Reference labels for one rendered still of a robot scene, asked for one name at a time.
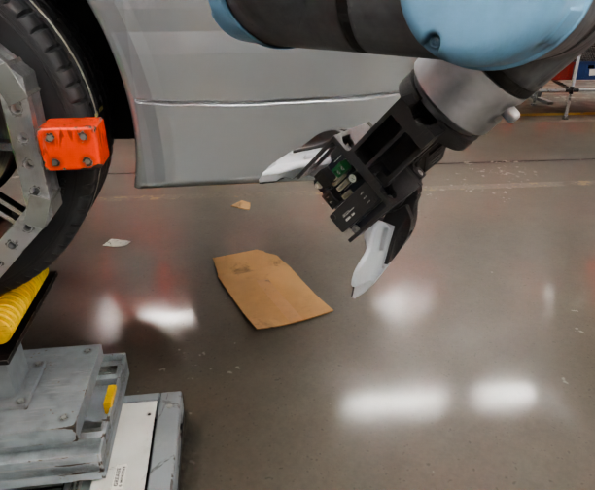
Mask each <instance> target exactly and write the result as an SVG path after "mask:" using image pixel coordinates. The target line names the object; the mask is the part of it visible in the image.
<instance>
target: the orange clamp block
mask: <svg viewBox="0 0 595 490"><path fill-rule="evenodd" d="M36 133H37V138H38V142H39V147H40V151H41V156H42V161H43V164H44V169H45V170H46V171H60V170H85V169H100V168H102V166H103V165H104V163H105V161H106V160H107V158H108V157H109V155H110V154H109V148H108V142H107V136H106V130H105V123H104V120H103V118H101V117H92V118H59V119H48V120H47V121H46V122H44V123H43V124H42V125H40V126H39V127H38V128H37V129H36Z"/></svg>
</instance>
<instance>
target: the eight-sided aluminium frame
mask: <svg viewBox="0 0 595 490"><path fill-rule="evenodd" d="M40 90H41V89H40V87H39V86H38V82H37V78H36V73H35V71H34V70H33V69H32V68H30V67H29V66H28V65H27V64H25V63H24V62H23V61H22V59H21V58H20V57H17V56H15V55H14V54H13V53H12V52H10V51H9V50H8V49H7V48H5V47H4V46H3V45H2V44H0V100H1V105H2V109H3V113H4V117H5V121H6V125H7V128H8V132H9V136H10V140H11V145H12V149H13V153H14V157H15V161H16V165H17V172H18V176H19V179H20V184H21V188H22V192H23V196H24V200H25V204H26V209H25V210H24V211H23V212H22V214H21V215H20V216H19V217H18V218H17V220H16V221H15V222H14V223H13V224H12V226H11V227H10V228H9V229H8V230H7V232H6V233H5V234H4V235H3V236H2V237H1V239H0V278H1V276H2V275H3V274H4V273H5V272H6V271H7V270H8V268H9V267H10V266H11V265H12V264H13V263H14V261H15V260H16V259H17V258H18V257H19V256H20V254H21V253H22V252H23V251H24V250H25V249H26V247H27V246H28V245H29V244H30V243H31V242H32V241H33V239H34V238H35V237H36V236H37V235H38V234H39V232H40V231H41V230H42V229H45V227H46V226H47V225H48V223H49V222H50V220H51V219H52V217H53V216H54V215H55V213H56V212H57V210H58V209H59V207H60V206H61V205H62V197H61V192H60V191H61V187H60V186H59V183H58V179H57V174H56V171H46V170H45V169H44V164H43V161H42V156H41V151H40V147H39V142H38V138H37V133H36V129H37V128H38V127H39V126H40V125H42V124H43V123H44V122H45V121H46V119H45V115H44V110H43V105H42V100H41V96H40Z"/></svg>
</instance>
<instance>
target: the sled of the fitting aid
mask: <svg viewBox="0 0 595 490"><path fill-rule="evenodd" d="M103 355H104V358H103V361H102V364H101V368H100V371H99V373H98V376H97V380H96V383H95V386H94V389H93V393H92V396H91V399H90V403H89V406H88V409H87V415H86V418H85V421H84V424H83V427H82V430H81V433H80V437H79V440H78V441H73V442H63V443H54V444H44V445H34V446H23V447H14V448H4V449H0V490H4V489H14V488H22V487H31V486H41V485H50V484H58V483H68V482H77V481H86V480H95V479H103V478H106V475H107V471H108V467H109V463H110V458H111V454H112V450H113V445H114V441H115V436H116V432H117V427H118V424H119V420H120V415H121V411H122V406H123V399H124V394H125V390H126V385H127V381H128V377H129V369H128V363H127V358H126V353H125V352H122V353H111V354H103Z"/></svg>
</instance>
